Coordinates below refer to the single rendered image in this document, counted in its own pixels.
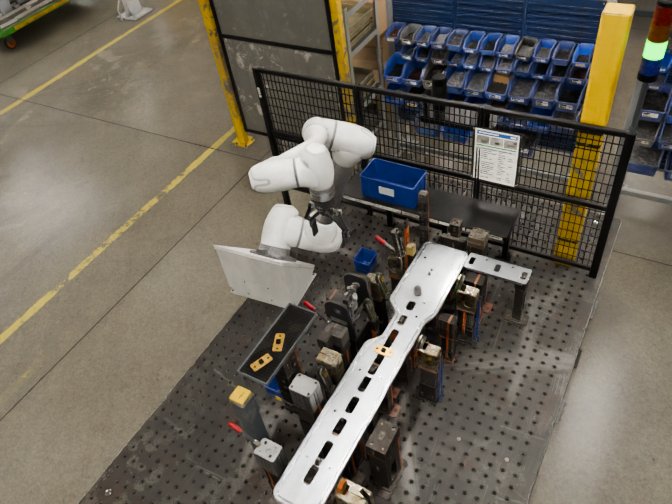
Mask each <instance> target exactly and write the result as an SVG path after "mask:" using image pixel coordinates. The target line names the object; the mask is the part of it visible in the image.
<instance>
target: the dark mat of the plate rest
mask: <svg viewBox="0 0 672 504"><path fill-rule="evenodd" d="M314 315H315V314H314V313H311V312H309V311H306V310H303V309H301V308H298V307H295V306H293V305H289V306H288V307H287V309H286V310H285V311H284V312H283V314H282V315H281V316H280V318H279V319H278V320H277V322H276V323H275V324H274V326H273V327H272V328H271V330H270V331H269V332H268V334H267V335H266V336H265V337H264V339H263V340H262V341H261V343H260V344H259V345H258V347H257V348H256V349H255V351H254V352H253V353H252V355H251V356H250V357H249V358H248V360H247V361H246V362H245V364H244V365H243V366H242V368H241V369H240V370H239V371H241V372H243V373H245V374H248V375H250V376H252V377H254V378H256V379H258V380H261V381H263V382H265V383H266V382H267V381H268V380H269V378H270V377H271V375H272V374H273V373H274V371H275V370H276V368H277V367H278V366H279V364H280V363H281V361H282V360H283V359H284V357H285V356H286V354H287V353H288V352H289V350H290V349H291V347H292V346H293V345H294V343H295V342H296V340H297V339H298V338H299V336H300V335H301V333H302V332H303V331H304V329H305V328H306V326H307V325H308V324H309V322H310V321H311V319H312V318H313V317H314ZM277 333H284V334H285V338H284V342H283V347H282V351H272V348H273V344H274V339H275V335H276V334H277ZM267 353H268V354H269V355H270V356H271V357H272V358H273V360H272V361H270V362H269V363H267V364H266V365H264V366H263V367H262V368H260V369H259V370H257V371H254V370H253V369H252V368H251V367H250V365H251V364H252V363H254V362H255V361H257V360H258V359H260V358H261V357H263V356H264V355H265V354H267Z"/></svg>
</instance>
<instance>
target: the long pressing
mask: <svg viewBox="0 0 672 504"><path fill-rule="evenodd" d="M424 257H426V258H424ZM467 258H468V255H467V253H466V252H464V251H462V250H458V249H455V248H451V247H448V246H444V245H441V244H437V243H434V242H425V243H424V244H423V245H422V246H421V248H420V250H419V251H418V253H417V254H416V256H415V258H414V259H413V261H412V262H411V264H410V266H409V267H408V269H407V270H406V272H405V274H404V275H403V277H402V278H401V280H400V282H399V283H398V285H397V286H396V288H395V290H394V291H393V293H392V294H391V296H390V304H391V306H392V308H393V310H394V316H393V317H392V319H391V321H390V322H389V324H388V326H387V327H386V329H385V331H384V332H383V334H382V335H381V336H379V337H376V338H372V339H369V340H367V341H365V342H364V344H363V345H362V347H361V348H360V350H359V352H358V353H357V355H356V356H355V358H354V360H353V361H352V363H351V364H350V366H349V368H348V369H347V371H346V372H345V374H344V376H343V377H342V379H341V380H340V382H339V384H338V385H337V387H336V388H335V390H334V392H333V393H332V395H331V397H330V398H329V400H328V401H327V403H326V405H325V406H324V408H323V409H322V411H321V413H320V414H319V416H318V417H317V419H316V421H315V422H314V424H313V425H312V427H311V429H310V430H309V432H308V433H307V435H306V437H305V438H304V440H303V441H302V443H301V445H300V446H299V448H298V449H297V451H296V453H295V454H294V456H293V457H292V459H291V461H290V462H289V464H288V465H287V467H286V469H285V470H284V472H283V473H282V475H281V477H280V478H279V480H278V482H277V483H276V485H275V487H274V489H273V495H274V497H275V499H276V500H277V501H278V502H279V503H281V504H326V502H327V500H328V498H329V496H330V495H331V493H332V491H333V489H334V487H335V486H336V484H337V482H338V480H339V478H340V477H341V475H342V473H343V471H344V469H345V468H346V466H347V464H348V462H349V460H350V459H351V457H352V455H353V453H354V451H355V450H356V448H357V446H358V444H359V442H360V441H361V439H362V437H363V435H364V433H365V432H366V430H367V428H368V426H369V424H370V423H371V421H372V419H373V417H374V415H375V414H376V412H377V410H378V408H379V406H380V405H381V403H382V401H383V399H384V397H385V396H386V394H387V392H388V390H389V388H390V387H391V385H392V383H393V381H394V379H395V378H396V376H397V374H398V372H399V370H400V369H401V367H402V365H403V363H404V361H405V360H406V358H407V356H408V354H409V352H410V351H411V349H412V347H413V345H414V343H415V342H416V340H417V338H418V336H419V334H420V333H421V331H422V329H423V327H424V326H425V325H426V324H427V323H428V322H430V321H431V320H432V319H434V318H435V317H436V316H437V314H438V312H439V311H440V309H441V307H442V305H443V303H444V301H445V300H446V298H447V296H448V294H449V292H450V290H451V289H452V287H453V285H454V283H455V281H456V279H457V278H458V276H459V274H460V272H461V270H462V268H463V267H464V263H465V261H466V260H467ZM450 265H452V266H450ZM431 268H432V269H433V271H431ZM429 271H430V275H428V272H429ZM416 285H419V286H420V287H421V293H422V294H421V295H420V296H416V295H415V294H414V288H415V286H416ZM409 302H414V303H415V306H414V308H413V309H412V310H411V311H410V310H407V309H406V307H407V305H408V304H409ZM423 302H425V303H423ZM402 315H403V316H406V317H407V320H406V321H405V323H404V325H402V326H401V325H398V324H397V322H398V320H399V319H400V317H401V316H402ZM415 316H417V317H415ZM393 330H397V331H399V333H398V335H397V337H396V338H395V340H394V342H393V344H392V345H391V347H390V349H392V350H394V351H395V352H394V354H393V356H392V357H391V358H390V357H387V356H385V357H384V359H383V361H382V362H381V364H380V366H379V367H378V369H377V371H376V373H375V374H374V375H371V374H369V373H368V371H369V369H370V367H371V366H372V364H373V362H374V361H375V359H376V357H377V356H378V354H379V353H376V352H374V351H373V349H374V347H375V346H376V344H378V345H381V346H384V344H385V342H386V340H387V339H388V337H389V335H390V334H391V332H392V331H393ZM359 369H361V370H359ZM366 376H367V377H370V378H371V381H370V383H369V385H368V386H367V388H366V390H365V391H364V392H361V391H359V390H358V388H359V386H360V384H361V382H362V381H363V379H364V377H366ZM380 378H382V379H380ZM353 397H356V398H358V399H359V402H358V403H357V405H356V407H355V408H354V410H353V412H352V413H347V412H346V411H345V409H346V408H347V406H348V404H349V403H350V401H351V399H352V398H353ZM334 410H336V412H334ZM341 418H342V419H344V420H346V421H347V422H346V424H345V426H344V427H343V429H342V431H341V432H340V434H339V435H338V436H335V435H333V434H332V431H333V429H334V428H335V426H336V424H337V423H338V421H339V419H341ZM327 441H329V442H331V443H333V446H332V448H331V449H330V451H329V453H328V455H327V456H326V458H325V459H324V460H322V459H320V458H319V459H320V460H321V461H322V462H321V464H320V465H319V466H318V465H316V464H315V459H316V458H318V455H319V453H320V451H321V450H322V448H323V446H324V445H325V443H326V442H327ZM306 456H308V457H306ZM313 465H315V466H316V467H318V468H319V470H318V472H317V473H316V475H315V477H314V479H313V480H312V482H311V484H309V485H307V484H305V483H304V482H303V480H304V478H305V477H306V475H307V473H308V471H309V470H310V468H311V466H313ZM329 467H330V469H329Z"/></svg>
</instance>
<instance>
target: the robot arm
mask: <svg viewBox="0 0 672 504"><path fill-rule="evenodd" d="M302 136H303V139H304V141H305V142H303V143H301V144H299V145H298V146H296V147H294V148H292V149H290V150H288V151H287V152H285V153H283V154H281V155H279V156H274V157H271V158H269V159H268V160H265V161H263V162H262V163H258V164H256V165H255V166H253V167H252V168H251V169H250V171H249V173H248V174H249V178H250V183H251V187H252V189H254V190H255V191H257V192H262V193H274V192H281V191H287V190H291V189H294V188H298V187H308V188H309V190H310V195H311V198H312V200H311V201H310V202H309V203H308V209H307V212H306V214H305V216H304V218H302V217H300V216H298V211H297V209H296V208H294V207H293V206H291V205H283V204H276V205H275V206H274V207H273V208H272V209H271V211H270V212H269V214H268V216H267V218H266V220H265V223H264V227H263V231H262V237H261V244H260V247H259V249H257V250H250V252H249V253H253V254H257V255H261V256H265V257H268V258H272V259H276V260H283V261H291V262H296V261H297V259H294V258H292V257H290V256H289V255H290V249H291V247H298V248H301V249H304V250H308V251H313V252H319V253H330V252H334V251H336V250H338V249H339V247H340V245H341V243H342V240H343V246H346V244H347V243H348V242H349V239H348V237H349V233H350V232H351V231H352V229H353V227H352V225H351V224H350V222H349V221H348V219H347V217H346V216H345V214H344V212H343V209H342V208H340V209H338V207H339V204H340V202H341V199H342V196H343V193H344V191H345V189H346V186H347V183H348V181H349V178H350V175H351V172H352V170H353V167H354V166H355V165H357V164H358V163H359V162H360V161H361V160H362V159H368V158H370V157H371V156H372V155H373V154H374V151H375V147H376V137H375V136H374V134H373V133H372V132H371V131H369V130H368V129H366V128H364V127H362V126H359V125H356V124H352V123H348V122H344V121H337V120H332V119H325V118H320V117H312V118H310V119H308V120H307V121H306V123H305V124H304V126H303V130H302ZM328 150H330V151H332V158H333V159H331V156H330V153H329V151H328ZM314 207H315V208H316V211H314V212H312V209H313V208H314ZM311 212H312V213H311ZM337 225H338V226H337Z"/></svg>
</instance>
